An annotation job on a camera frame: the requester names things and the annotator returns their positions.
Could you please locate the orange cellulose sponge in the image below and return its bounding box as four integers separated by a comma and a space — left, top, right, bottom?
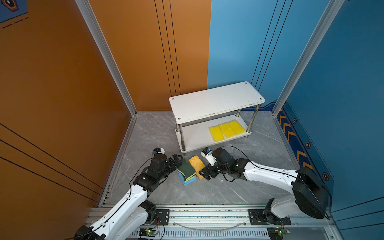
189, 156, 205, 180

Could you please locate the white two-tier metal shelf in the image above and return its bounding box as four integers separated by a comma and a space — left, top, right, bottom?
169, 82, 266, 154

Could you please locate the left aluminium corner post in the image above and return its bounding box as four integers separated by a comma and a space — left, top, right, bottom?
75, 0, 137, 117

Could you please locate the left green circuit board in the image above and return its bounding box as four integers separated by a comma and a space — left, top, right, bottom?
138, 229, 159, 239

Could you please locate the aluminium corner post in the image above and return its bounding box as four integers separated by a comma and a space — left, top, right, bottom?
272, 0, 345, 118
75, 0, 137, 117

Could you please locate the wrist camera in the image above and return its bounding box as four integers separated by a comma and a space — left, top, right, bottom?
153, 148, 165, 157
201, 147, 217, 166

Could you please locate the right green circuit board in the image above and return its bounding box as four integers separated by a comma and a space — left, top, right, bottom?
267, 228, 287, 240

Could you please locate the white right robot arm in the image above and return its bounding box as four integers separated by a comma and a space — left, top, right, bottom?
199, 148, 330, 225

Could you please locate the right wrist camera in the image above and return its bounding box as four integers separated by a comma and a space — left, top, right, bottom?
201, 147, 217, 166

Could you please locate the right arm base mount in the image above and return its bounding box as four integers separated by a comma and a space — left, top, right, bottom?
248, 209, 292, 226

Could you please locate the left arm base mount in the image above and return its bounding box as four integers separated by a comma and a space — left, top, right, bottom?
145, 209, 170, 226

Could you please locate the green scrub sponge top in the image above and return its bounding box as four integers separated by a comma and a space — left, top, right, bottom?
177, 160, 196, 182

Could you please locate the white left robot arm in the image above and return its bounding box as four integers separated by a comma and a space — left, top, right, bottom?
72, 153, 184, 240

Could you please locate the green circuit board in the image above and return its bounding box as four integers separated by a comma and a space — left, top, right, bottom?
138, 229, 159, 239
267, 228, 287, 240

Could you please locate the right aluminium corner post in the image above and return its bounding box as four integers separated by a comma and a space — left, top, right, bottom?
272, 0, 345, 118

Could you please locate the yellow sponge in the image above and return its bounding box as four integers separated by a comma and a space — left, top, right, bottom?
219, 123, 237, 139
209, 126, 226, 142
229, 120, 246, 135

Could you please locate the blue sponge bottom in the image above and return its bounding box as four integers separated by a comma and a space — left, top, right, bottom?
178, 173, 196, 186

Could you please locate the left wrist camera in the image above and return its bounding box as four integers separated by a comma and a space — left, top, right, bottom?
153, 148, 165, 157

